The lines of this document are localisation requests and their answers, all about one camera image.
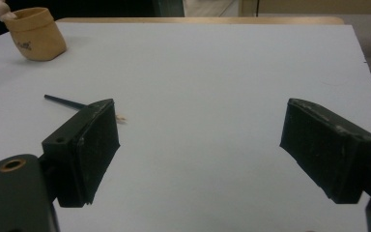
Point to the wooden cup holder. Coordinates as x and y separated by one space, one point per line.
37 35

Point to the black pencil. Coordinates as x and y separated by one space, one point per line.
62 101

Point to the white table cover sheet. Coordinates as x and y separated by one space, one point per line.
199 74

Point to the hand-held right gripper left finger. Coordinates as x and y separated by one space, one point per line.
87 151

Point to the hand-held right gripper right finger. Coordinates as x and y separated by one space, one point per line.
328 151

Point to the small cream animal figure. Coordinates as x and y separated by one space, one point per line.
0 9

